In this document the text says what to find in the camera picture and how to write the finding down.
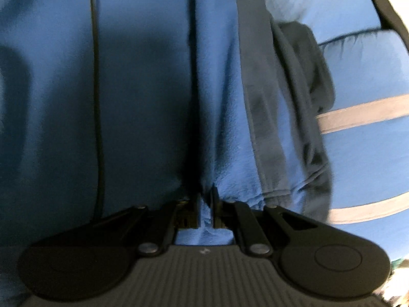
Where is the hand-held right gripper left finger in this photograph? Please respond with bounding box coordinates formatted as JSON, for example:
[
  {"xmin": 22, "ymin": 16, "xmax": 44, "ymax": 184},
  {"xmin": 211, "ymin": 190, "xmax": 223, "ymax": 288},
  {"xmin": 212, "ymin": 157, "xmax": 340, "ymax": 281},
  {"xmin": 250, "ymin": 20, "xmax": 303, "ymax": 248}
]
[{"xmin": 93, "ymin": 193, "xmax": 202, "ymax": 256}]

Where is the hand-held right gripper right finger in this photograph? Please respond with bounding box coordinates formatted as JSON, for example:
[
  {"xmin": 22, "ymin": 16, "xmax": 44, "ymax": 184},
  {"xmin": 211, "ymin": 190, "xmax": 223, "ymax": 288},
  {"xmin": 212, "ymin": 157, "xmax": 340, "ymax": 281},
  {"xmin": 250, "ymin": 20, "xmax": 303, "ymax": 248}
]
[{"xmin": 209, "ymin": 184, "xmax": 326, "ymax": 256}]

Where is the blue fleece jacket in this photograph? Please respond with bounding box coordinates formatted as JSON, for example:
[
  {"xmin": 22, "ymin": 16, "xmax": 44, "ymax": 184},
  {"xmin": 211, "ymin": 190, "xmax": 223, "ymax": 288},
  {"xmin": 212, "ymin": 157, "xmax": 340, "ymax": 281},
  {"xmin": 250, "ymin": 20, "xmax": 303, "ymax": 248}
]
[{"xmin": 0, "ymin": 0, "xmax": 336, "ymax": 250}]

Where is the blue grey-striped pillow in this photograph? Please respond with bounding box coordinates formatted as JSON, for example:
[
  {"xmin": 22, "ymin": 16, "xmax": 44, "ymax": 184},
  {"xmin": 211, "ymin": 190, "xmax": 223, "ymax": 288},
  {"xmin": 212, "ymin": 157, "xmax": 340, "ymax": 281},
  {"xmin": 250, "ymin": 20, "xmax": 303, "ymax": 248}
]
[
  {"xmin": 256, "ymin": 0, "xmax": 384, "ymax": 43},
  {"xmin": 315, "ymin": 29, "xmax": 409, "ymax": 259}
]

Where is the turquoise cloth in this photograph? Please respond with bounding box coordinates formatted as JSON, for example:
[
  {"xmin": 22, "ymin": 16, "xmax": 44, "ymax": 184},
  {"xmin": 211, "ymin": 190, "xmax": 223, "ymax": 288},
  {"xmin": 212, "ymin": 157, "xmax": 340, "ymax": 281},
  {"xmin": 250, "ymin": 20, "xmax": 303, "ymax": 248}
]
[{"xmin": 388, "ymin": 257, "xmax": 404, "ymax": 273}]

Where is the black garment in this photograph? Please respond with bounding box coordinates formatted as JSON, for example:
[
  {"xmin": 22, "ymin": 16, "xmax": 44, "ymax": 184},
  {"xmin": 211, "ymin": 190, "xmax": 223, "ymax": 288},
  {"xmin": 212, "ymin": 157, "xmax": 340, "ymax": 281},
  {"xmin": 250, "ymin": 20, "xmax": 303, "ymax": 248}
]
[{"xmin": 358, "ymin": 0, "xmax": 409, "ymax": 58}]

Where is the black cable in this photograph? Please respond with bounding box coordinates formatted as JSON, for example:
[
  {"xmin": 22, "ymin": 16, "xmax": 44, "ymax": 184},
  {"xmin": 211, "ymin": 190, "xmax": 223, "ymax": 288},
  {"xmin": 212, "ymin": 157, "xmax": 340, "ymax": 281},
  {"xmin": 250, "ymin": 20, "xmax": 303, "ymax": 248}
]
[{"xmin": 90, "ymin": 0, "xmax": 106, "ymax": 222}]

